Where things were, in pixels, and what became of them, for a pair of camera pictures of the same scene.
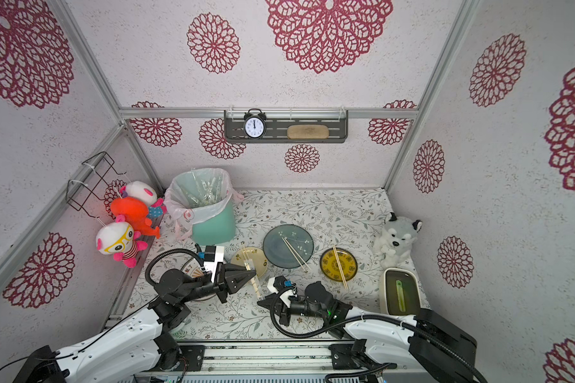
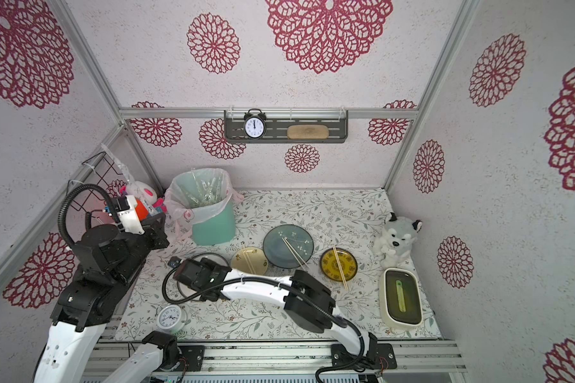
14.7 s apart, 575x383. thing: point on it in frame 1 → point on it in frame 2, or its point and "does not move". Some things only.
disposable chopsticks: (345, 285) does not move
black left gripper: (228, 280) → (156, 228)
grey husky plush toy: (393, 245) does not move
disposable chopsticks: (298, 258) does not move
